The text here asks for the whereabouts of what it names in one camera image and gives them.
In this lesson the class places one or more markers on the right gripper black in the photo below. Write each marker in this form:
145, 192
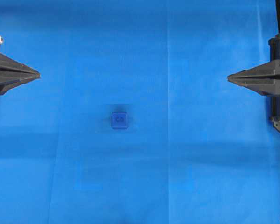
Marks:
264, 79

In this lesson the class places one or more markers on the blue table cloth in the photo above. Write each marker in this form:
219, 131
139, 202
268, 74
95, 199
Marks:
198, 149

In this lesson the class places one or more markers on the blue cube block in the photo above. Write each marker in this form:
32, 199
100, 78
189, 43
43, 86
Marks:
119, 120

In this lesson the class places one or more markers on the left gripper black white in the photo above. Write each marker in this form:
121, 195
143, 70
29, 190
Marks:
8, 64

